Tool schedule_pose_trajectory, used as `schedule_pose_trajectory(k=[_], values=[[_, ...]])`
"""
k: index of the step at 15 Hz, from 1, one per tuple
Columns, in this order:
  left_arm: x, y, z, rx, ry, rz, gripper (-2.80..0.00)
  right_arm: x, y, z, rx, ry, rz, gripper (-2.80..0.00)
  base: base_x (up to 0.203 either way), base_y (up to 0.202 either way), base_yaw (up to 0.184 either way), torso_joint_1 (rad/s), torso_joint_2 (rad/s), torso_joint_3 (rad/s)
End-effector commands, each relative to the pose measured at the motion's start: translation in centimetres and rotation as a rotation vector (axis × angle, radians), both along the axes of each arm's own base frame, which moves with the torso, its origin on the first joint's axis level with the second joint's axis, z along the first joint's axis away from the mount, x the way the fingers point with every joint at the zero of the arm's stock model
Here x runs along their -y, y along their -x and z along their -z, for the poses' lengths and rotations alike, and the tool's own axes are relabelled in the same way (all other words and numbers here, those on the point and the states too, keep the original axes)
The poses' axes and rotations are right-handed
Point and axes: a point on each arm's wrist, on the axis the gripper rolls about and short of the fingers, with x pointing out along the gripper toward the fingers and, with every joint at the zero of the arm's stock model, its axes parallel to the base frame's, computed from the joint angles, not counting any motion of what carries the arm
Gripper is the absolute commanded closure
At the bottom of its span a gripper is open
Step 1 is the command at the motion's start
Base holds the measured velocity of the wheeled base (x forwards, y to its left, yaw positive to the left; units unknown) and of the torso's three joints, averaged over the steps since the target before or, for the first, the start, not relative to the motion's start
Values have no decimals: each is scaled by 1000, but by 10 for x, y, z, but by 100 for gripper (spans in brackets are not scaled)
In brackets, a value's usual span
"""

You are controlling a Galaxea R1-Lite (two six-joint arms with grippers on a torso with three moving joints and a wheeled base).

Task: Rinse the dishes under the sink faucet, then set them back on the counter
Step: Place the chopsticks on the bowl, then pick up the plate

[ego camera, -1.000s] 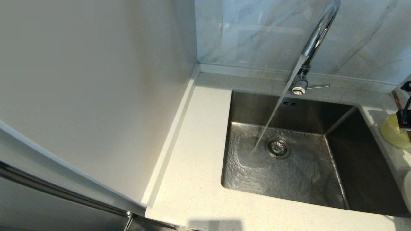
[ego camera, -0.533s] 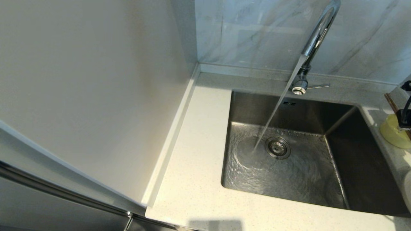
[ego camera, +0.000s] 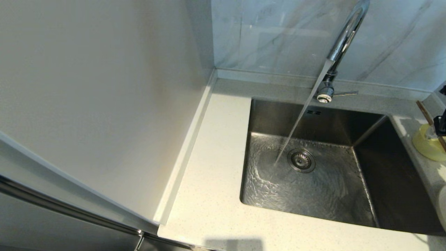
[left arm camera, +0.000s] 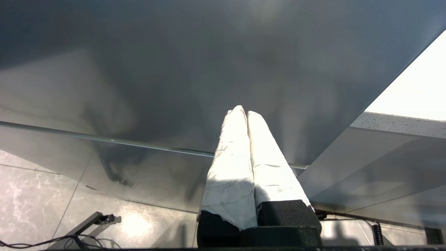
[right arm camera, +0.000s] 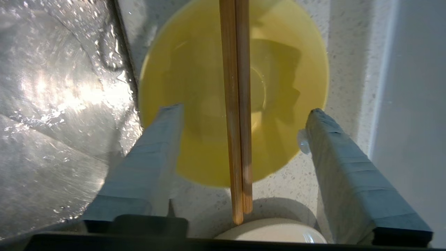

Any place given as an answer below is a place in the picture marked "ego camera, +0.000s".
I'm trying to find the white plate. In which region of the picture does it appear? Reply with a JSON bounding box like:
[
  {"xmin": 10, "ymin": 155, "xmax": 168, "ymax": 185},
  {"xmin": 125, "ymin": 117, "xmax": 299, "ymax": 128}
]
[{"xmin": 437, "ymin": 185, "xmax": 446, "ymax": 230}]

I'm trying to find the chrome gooseneck faucet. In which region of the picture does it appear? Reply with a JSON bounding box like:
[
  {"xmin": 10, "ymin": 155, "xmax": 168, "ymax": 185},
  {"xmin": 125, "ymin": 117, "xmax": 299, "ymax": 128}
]
[{"xmin": 313, "ymin": 0, "xmax": 370, "ymax": 104}]

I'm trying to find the chrome door handle rail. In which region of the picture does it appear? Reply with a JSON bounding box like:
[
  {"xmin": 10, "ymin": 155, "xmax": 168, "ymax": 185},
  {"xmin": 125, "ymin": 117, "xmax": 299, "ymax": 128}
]
[{"xmin": 0, "ymin": 174, "xmax": 144, "ymax": 238}]

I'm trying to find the yellow plastic bowl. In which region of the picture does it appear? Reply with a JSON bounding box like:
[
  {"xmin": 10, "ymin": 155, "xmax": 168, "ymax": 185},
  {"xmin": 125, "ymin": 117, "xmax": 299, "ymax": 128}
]
[{"xmin": 413, "ymin": 123, "xmax": 446, "ymax": 162}]

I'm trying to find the grey steel appliance door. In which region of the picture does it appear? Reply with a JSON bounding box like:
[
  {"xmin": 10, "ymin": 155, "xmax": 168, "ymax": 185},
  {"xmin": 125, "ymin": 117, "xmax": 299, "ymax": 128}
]
[{"xmin": 0, "ymin": 190, "xmax": 143, "ymax": 251}]

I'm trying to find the round metal drain strainer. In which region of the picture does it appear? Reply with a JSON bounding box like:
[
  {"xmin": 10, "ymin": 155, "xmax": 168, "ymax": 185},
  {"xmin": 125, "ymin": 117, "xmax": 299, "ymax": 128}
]
[{"xmin": 287, "ymin": 149, "xmax": 316, "ymax": 174}]

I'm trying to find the wooden chopstick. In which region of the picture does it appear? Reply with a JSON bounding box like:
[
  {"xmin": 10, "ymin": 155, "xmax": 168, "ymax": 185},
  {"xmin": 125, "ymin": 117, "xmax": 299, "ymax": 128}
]
[
  {"xmin": 416, "ymin": 101, "xmax": 446, "ymax": 153},
  {"xmin": 417, "ymin": 100, "xmax": 446, "ymax": 151}
]

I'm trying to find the grey cabinet front under counter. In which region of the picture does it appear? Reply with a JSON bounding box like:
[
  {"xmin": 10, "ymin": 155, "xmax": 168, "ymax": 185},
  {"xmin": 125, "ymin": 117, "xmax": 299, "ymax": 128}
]
[{"xmin": 134, "ymin": 234, "xmax": 209, "ymax": 251}]

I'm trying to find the white tall cabinet panel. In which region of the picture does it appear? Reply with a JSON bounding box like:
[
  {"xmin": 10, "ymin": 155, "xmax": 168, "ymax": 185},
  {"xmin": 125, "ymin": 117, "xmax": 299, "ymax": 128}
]
[{"xmin": 0, "ymin": 0, "xmax": 217, "ymax": 227}]

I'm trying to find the stainless steel sink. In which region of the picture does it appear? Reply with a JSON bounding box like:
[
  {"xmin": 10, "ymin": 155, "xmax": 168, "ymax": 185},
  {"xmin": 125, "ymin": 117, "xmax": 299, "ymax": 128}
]
[{"xmin": 240, "ymin": 98, "xmax": 446, "ymax": 236}]

